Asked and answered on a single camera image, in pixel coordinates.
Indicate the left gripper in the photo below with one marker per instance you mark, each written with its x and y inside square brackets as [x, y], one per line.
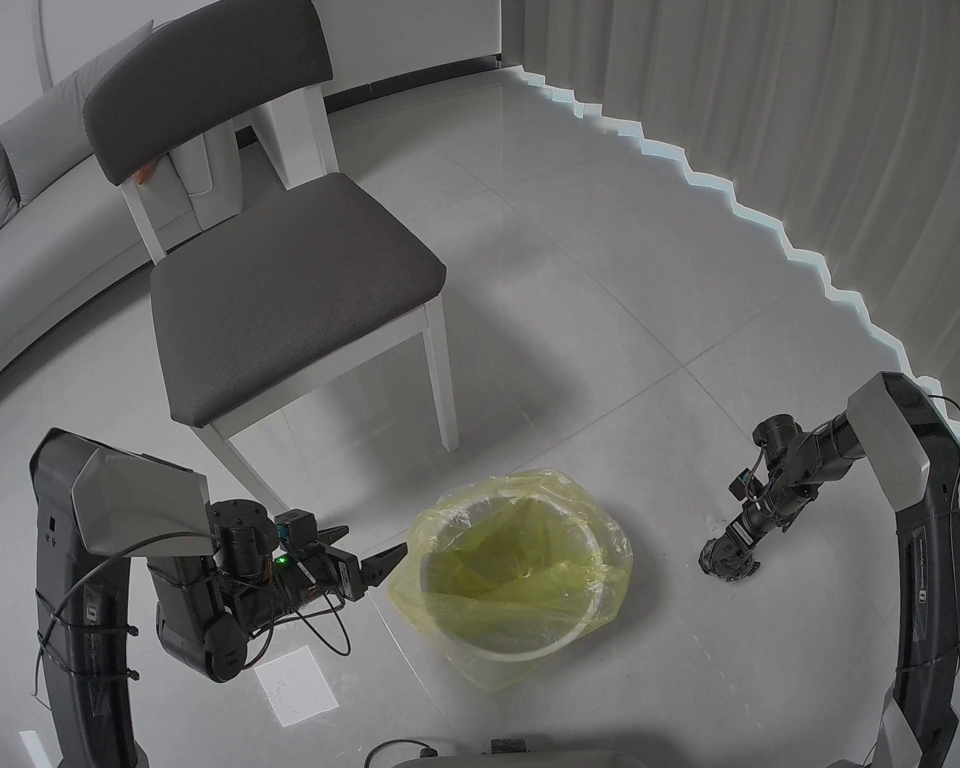
[341, 574]

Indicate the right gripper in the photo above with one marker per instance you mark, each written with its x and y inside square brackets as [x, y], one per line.
[739, 534]

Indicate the black plastic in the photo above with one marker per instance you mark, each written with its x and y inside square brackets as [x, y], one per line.
[731, 571]

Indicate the yellow plastic bag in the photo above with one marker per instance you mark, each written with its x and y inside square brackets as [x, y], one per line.
[510, 570]

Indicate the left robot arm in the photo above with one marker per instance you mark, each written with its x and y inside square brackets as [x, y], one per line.
[135, 495]

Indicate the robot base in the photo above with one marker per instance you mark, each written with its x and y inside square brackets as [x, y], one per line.
[510, 761]

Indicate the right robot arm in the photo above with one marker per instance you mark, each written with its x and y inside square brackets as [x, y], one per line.
[892, 435]

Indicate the white trash bin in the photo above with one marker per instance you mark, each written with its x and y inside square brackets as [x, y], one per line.
[525, 655]

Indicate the dark grey white chair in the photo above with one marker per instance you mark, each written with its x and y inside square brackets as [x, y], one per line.
[300, 285]

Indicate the white small cabinet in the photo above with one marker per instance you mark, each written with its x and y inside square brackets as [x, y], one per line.
[214, 176]

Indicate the pale grey sofa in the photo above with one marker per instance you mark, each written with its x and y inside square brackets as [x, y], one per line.
[52, 262]

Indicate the white curtain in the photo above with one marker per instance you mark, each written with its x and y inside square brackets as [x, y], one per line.
[750, 112]

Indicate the small orange object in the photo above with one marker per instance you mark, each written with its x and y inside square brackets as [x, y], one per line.
[147, 173]

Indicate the white curved pole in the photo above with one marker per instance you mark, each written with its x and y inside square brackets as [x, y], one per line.
[43, 45]

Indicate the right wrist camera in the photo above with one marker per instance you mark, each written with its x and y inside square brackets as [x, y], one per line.
[742, 486]

